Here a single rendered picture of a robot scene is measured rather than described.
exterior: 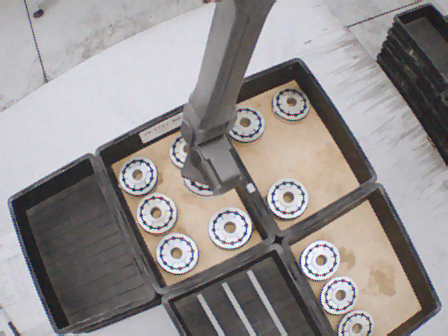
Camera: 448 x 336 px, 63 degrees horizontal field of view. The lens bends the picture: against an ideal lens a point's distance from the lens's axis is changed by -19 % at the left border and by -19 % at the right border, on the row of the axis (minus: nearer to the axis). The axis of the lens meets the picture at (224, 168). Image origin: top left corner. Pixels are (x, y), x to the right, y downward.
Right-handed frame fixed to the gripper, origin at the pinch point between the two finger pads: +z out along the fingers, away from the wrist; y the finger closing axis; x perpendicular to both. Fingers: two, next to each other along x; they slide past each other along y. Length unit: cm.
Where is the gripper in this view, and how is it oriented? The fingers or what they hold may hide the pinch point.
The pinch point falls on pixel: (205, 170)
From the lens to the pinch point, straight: 96.7
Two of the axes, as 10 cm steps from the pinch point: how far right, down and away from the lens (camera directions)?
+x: -9.5, -3.0, 1.0
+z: 0.0, 3.1, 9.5
